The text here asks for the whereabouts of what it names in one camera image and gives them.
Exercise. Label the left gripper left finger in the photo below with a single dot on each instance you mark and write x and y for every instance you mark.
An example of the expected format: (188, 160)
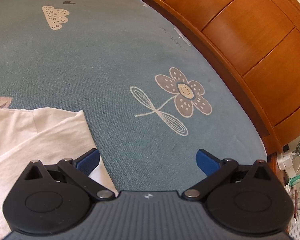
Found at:
(78, 172)

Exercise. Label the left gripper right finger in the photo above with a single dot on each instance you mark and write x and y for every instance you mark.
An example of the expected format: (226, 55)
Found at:
(217, 172)

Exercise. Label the white printed t-shirt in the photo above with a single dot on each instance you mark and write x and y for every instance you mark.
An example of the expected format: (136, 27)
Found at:
(47, 134)

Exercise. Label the blue-green floral bed sheet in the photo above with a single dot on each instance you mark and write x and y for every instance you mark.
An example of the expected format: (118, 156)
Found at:
(151, 100)

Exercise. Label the wooden headboard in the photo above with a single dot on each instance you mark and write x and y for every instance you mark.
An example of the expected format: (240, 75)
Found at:
(254, 46)

